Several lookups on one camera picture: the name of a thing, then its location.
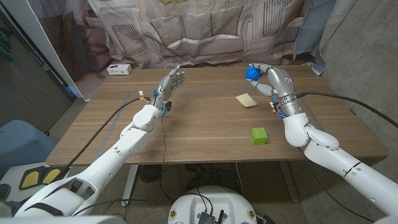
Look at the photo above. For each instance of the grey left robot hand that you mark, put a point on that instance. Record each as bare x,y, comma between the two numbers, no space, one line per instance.
168,87

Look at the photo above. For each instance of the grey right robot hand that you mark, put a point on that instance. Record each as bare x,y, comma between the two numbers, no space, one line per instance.
281,81

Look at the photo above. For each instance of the blue spiky stress ball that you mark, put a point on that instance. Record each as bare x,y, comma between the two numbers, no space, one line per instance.
252,73

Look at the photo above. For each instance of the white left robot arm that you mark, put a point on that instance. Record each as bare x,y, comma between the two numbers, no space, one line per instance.
102,168

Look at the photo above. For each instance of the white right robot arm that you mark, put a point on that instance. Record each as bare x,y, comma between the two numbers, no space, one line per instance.
326,149

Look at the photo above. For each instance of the green cube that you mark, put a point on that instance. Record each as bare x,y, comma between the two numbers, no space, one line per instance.
258,136

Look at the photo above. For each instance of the white power strip box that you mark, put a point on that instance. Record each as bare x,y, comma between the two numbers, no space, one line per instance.
119,69

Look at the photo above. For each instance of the printed sofa room backdrop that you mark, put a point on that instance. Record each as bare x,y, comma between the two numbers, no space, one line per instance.
192,34

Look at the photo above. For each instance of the black round fan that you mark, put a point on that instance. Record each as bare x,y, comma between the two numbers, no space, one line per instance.
151,173

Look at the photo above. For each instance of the grey table leg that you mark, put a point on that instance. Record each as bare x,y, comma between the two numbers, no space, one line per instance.
287,180

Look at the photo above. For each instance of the white table leg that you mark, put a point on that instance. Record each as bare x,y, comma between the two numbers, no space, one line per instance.
130,183

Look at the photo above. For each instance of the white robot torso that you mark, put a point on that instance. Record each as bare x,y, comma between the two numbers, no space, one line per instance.
211,202

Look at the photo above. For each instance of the small black electronics module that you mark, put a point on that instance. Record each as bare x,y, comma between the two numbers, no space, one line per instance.
206,217

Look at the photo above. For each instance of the blue padded seat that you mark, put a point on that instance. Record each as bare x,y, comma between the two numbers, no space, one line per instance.
21,143

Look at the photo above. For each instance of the black and yellow foot pedal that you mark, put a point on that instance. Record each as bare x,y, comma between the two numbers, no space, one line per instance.
31,179

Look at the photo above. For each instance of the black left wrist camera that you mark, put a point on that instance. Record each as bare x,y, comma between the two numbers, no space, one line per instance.
168,106

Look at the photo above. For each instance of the white slanted post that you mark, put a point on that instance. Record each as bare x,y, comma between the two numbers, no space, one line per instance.
31,31

